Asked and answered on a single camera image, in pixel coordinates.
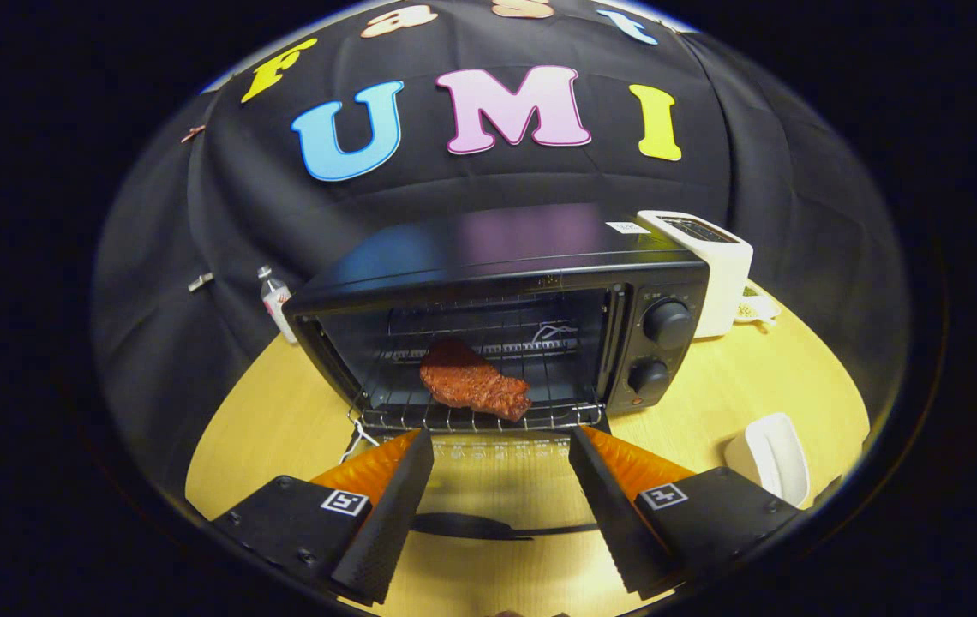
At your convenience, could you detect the reddish brown steak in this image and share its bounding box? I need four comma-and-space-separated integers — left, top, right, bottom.
419, 339, 533, 422

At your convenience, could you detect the white plastic tray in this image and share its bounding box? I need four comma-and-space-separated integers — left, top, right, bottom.
724, 412, 812, 508

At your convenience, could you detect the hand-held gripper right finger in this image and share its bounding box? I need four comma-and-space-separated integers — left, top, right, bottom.
568, 426, 802, 601

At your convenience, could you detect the white divided dish with beans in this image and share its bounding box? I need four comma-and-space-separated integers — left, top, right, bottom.
735, 287, 782, 326

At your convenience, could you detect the white pop-up toaster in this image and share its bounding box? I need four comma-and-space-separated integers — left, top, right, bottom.
636, 210, 754, 339

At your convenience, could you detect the black toaster oven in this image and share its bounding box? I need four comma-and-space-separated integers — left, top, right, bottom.
281, 203, 710, 542

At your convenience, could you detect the small clear plastic bottle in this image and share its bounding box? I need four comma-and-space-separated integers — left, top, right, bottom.
257, 266, 298, 345

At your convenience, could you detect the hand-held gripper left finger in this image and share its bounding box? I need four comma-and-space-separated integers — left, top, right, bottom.
213, 428, 435, 606

